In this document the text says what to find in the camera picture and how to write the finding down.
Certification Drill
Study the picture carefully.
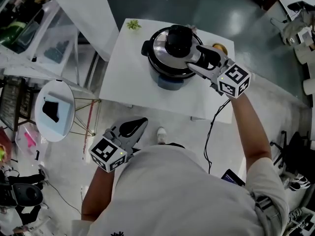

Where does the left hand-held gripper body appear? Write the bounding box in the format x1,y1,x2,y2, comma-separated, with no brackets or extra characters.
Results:
88,128,135,173

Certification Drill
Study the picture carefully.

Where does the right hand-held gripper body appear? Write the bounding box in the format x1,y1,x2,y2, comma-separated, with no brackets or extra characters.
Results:
210,59,252,99

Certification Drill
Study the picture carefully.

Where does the dark blue pressure cooker pot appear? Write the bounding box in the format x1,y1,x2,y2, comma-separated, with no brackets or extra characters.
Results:
141,40,197,91

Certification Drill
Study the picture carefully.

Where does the silver black cooker lid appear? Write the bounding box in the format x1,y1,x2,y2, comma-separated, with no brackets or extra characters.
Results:
148,25,205,80

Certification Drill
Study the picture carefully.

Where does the person's left forearm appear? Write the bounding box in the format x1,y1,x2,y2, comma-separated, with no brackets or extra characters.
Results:
81,166,116,222

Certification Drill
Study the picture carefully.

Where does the person's right forearm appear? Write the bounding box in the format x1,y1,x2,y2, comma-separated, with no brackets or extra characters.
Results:
227,93,273,181

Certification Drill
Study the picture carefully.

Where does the person's right white shoe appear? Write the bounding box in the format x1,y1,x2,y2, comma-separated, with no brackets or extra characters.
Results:
157,127,167,145

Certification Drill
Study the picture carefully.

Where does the person's white shirt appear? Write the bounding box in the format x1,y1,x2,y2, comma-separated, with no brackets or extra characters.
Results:
71,143,290,236

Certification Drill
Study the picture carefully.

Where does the black cloth pouch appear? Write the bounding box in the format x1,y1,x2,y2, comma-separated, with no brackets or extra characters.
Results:
42,100,61,123

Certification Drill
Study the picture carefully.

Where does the pink paper star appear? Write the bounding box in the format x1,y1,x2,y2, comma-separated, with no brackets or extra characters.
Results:
24,131,37,148

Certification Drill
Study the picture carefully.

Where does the small green plant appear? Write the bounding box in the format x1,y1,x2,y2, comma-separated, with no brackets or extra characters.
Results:
126,19,143,31

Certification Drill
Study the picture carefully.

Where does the clear plastic lidded box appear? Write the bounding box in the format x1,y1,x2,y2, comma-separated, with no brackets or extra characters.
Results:
15,124,47,161

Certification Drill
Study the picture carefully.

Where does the black round device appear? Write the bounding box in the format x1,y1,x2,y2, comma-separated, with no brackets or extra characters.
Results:
0,171,50,227

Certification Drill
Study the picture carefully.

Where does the black office chair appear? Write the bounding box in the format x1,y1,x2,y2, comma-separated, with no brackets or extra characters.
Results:
270,130,315,172

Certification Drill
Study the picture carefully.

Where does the black tablet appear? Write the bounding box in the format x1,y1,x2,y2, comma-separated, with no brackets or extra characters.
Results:
220,168,246,187

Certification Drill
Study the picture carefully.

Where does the white metal shelving rack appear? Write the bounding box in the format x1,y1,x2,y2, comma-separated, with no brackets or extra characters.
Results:
0,0,82,88

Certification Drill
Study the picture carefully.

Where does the black metal mesh chair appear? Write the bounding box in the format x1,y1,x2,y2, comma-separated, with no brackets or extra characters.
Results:
0,76,37,132

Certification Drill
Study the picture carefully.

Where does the clear plastic storage bin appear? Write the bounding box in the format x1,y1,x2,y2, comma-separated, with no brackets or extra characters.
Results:
41,0,77,66

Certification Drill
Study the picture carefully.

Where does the green round container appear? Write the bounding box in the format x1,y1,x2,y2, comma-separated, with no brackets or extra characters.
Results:
0,21,28,46

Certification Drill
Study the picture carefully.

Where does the black cable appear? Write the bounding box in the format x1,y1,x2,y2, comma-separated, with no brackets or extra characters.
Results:
203,98,232,174

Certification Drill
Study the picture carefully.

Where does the grey shoulder strap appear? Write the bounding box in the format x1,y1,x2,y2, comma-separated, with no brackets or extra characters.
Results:
251,192,281,231

